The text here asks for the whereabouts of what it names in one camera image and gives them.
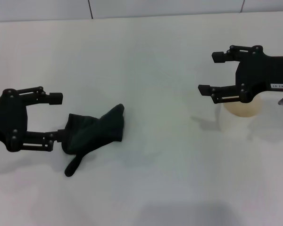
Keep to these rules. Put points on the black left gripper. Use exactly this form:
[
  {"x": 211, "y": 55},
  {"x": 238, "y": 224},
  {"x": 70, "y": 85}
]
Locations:
[{"x": 7, "y": 117}]

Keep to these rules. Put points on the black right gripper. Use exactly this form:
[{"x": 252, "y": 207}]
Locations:
[{"x": 261, "y": 73}]

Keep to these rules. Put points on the dark rag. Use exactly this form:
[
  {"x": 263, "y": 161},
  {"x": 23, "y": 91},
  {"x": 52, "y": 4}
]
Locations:
[{"x": 96, "y": 131}]

